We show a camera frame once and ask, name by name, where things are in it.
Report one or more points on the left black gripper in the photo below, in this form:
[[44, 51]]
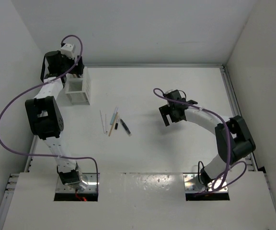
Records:
[[77, 69]]

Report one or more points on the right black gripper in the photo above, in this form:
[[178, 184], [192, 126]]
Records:
[[166, 110]]

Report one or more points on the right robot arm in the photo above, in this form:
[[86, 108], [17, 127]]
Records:
[[233, 138]]

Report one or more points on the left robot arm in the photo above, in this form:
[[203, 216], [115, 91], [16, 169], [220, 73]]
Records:
[[45, 118]]

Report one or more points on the light blue makeup stick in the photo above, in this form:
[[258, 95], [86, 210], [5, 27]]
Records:
[[113, 116]]

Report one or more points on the gold makeup pencil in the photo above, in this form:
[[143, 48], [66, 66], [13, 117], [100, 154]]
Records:
[[113, 124]]

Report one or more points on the white slatted organizer box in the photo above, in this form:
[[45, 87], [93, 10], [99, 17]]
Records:
[[78, 90]]

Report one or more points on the black concealer stick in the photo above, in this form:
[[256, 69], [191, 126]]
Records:
[[125, 127]]

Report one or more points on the clear tube black cap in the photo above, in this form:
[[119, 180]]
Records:
[[117, 122]]

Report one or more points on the thin white stick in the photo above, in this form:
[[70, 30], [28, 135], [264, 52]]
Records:
[[102, 122]]

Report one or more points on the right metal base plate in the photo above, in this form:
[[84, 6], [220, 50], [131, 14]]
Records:
[[193, 186]]

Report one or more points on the metal base plate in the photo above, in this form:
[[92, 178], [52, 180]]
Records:
[[89, 185], [193, 186]]

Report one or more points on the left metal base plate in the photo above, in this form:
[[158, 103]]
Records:
[[89, 185]]

